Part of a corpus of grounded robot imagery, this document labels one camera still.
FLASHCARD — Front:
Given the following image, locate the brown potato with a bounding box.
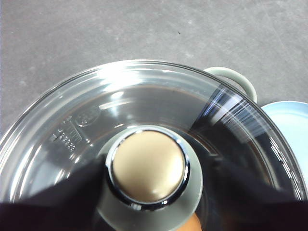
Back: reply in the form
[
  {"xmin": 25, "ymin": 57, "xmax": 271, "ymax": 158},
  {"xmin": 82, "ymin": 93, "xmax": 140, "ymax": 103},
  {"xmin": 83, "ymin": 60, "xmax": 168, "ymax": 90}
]
[{"xmin": 189, "ymin": 211, "xmax": 202, "ymax": 231}]

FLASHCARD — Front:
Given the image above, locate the pale green electric steamer pot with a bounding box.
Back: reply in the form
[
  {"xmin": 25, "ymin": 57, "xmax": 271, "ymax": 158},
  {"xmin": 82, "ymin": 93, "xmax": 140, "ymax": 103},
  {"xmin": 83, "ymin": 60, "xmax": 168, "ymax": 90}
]
[{"xmin": 204, "ymin": 67, "xmax": 257, "ymax": 104}]

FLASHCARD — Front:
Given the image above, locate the glass lid with green knob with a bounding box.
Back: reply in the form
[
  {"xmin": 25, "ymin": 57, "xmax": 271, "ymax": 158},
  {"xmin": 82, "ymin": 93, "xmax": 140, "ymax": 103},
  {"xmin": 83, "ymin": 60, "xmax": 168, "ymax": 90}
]
[{"xmin": 0, "ymin": 60, "xmax": 308, "ymax": 231}]

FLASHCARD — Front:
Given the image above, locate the blue round plate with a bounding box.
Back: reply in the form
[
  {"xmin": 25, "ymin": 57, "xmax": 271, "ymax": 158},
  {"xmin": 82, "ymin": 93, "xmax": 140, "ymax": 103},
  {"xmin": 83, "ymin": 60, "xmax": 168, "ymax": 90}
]
[{"xmin": 260, "ymin": 102, "xmax": 308, "ymax": 156}]

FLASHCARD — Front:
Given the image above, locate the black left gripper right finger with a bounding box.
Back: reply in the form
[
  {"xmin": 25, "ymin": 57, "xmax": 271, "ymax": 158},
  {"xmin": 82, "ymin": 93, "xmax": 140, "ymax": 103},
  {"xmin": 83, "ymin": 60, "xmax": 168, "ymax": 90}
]
[{"xmin": 211, "ymin": 160, "xmax": 308, "ymax": 231}]

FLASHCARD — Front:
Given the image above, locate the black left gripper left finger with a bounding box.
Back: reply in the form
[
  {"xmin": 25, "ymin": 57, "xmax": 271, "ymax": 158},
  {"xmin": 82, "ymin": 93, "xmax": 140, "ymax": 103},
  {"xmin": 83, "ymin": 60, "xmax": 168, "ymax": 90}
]
[{"xmin": 0, "ymin": 156, "xmax": 107, "ymax": 231}]

